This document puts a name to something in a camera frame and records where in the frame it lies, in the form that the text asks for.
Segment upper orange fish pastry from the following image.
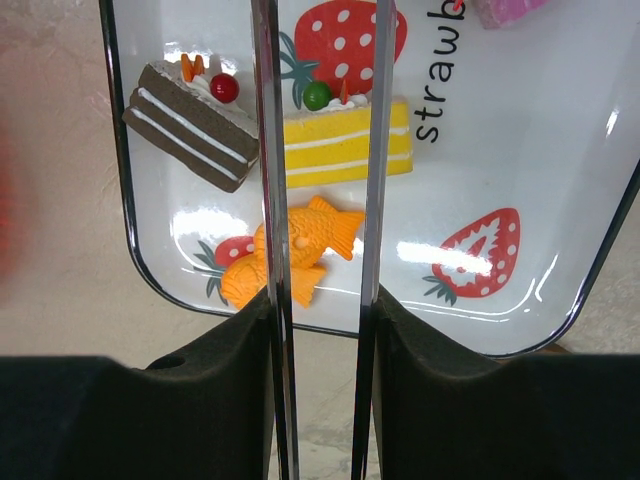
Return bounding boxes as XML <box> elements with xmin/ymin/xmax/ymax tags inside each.
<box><xmin>252</xmin><ymin>194</ymin><xmax>367</xmax><ymax>269</ymax></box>

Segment white strawberry enamel tray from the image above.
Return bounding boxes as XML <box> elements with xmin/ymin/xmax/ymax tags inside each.
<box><xmin>99</xmin><ymin>1</ymin><xmax>639</xmax><ymax>356</ymax></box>

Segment pink striped cake slice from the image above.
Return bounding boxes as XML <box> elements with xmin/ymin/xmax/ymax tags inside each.
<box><xmin>472</xmin><ymin>0</ymin><xmax>548</xmax><ymax>30</ymax></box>

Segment chocolate cake slice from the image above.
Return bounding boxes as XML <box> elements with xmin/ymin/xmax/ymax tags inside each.
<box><xmin>122</xmin><ymin>53</ymin><xmax>259</xmax><ymax>193</ymax></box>

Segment lower orange fish pastry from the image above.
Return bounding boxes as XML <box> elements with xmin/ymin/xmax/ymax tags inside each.
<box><xmin>220</xmin><ymin>254</ymin><xmax>327</xmax><ymax>309</ymax></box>

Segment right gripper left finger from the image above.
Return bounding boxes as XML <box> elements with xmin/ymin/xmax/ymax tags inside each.
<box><xmin>1</xmin><ymin>293</ymin><xmax>274</xmax><ymax>479</ymax></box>

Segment metal serving tongs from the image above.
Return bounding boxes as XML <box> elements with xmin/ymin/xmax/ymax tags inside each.
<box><xmin>251</xmin><ymin>1</ymin><xmax>397</xmax><ymax>479</ymax></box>

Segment yellow cake slice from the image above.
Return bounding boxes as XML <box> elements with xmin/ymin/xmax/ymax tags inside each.
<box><xmin>282</xmin><ymin>79</ymin><xmax>416</xmax><ymax>190</ymax></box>

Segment orange fish pastry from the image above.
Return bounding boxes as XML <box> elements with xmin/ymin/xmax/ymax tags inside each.
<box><xmin>252</xmin><ymin>194</ymin><xmax>367</xmax><ymax>269</ymax></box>
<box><xmin>220</xmin><ymin>254</ymin><xmax>327</xmax><ymax>309</ymax></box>

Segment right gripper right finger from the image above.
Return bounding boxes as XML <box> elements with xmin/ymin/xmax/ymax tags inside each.
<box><xmin>373</xmin><ymin>291</ymin><xmax>639</xmax><ymax>479</ymax></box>

